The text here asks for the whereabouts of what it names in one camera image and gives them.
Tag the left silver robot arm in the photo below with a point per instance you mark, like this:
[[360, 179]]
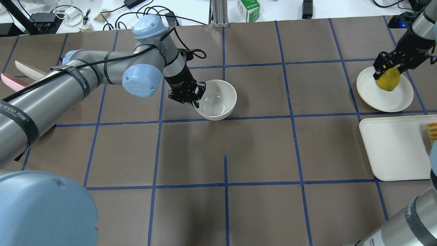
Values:
[[43, 209]]

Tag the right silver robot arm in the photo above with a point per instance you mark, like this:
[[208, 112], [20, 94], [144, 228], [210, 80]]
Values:
[[416, 223]]

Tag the sliced yellow fruit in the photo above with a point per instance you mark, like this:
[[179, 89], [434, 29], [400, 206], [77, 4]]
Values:
[[431, 130]]

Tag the white rectangular tray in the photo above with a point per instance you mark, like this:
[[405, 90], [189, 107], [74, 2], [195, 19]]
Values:
[[398, 147]]

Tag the white ceramic bowl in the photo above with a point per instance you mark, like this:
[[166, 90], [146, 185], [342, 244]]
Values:
[[218, 101]]

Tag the cream round plate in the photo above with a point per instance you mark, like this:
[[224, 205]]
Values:
[[396, 100]]

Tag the aluminium frame post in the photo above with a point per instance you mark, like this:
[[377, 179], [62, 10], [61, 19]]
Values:
[[218, 13]]

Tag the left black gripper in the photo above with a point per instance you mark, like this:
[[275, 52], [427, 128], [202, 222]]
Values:
[[179, 80]]

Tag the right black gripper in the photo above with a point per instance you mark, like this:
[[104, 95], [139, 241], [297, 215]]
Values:
[[409, 48]]

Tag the green white carton box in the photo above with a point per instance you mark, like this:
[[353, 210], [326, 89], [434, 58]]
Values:
[[249, 10]]

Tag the yellow lemon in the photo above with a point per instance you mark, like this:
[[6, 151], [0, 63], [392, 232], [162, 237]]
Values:
[[389, 80]]

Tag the black power adapter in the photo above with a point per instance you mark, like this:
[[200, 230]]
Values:
[[307, 9]]

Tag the cream plate in rack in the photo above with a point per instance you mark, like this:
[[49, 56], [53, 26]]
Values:
[[29, 70]]

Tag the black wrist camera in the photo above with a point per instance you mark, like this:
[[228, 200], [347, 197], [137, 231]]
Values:
[[402, 21]]

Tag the pink plate in rack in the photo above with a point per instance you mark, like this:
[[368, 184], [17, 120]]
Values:
[[14, 83]]

